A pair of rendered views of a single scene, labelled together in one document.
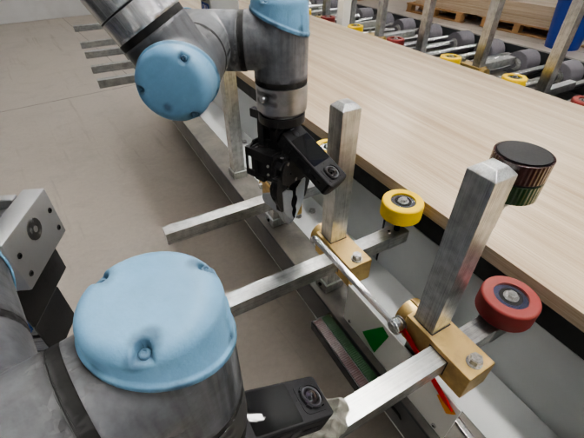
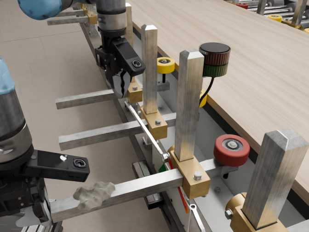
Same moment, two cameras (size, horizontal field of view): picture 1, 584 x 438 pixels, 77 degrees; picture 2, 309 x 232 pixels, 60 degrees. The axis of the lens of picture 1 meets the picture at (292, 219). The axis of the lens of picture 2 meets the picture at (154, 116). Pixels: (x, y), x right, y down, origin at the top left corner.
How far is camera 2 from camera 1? 0.27 m
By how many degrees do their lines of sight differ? 9
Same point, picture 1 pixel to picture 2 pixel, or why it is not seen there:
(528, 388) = not seen: hidden behind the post
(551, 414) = not seen: outside the picture
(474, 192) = (182, 66)
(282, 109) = (108, 25)
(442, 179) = (226, 84)
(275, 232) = (128, 113)
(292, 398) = (67, 160)
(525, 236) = (262, 118)
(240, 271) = (123, 152)
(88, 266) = not seen: hidden behind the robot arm
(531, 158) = (214, 49)
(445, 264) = (179, 113)
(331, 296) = (149, 151)
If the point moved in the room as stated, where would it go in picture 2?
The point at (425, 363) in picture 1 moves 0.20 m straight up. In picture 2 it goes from (169, 175) to (173, 100)
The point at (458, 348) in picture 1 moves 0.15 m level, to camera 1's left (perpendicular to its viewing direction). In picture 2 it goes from (191, 169) to (128, 161)
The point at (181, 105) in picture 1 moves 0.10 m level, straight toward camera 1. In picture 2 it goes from (37, 11) to (23, 26)
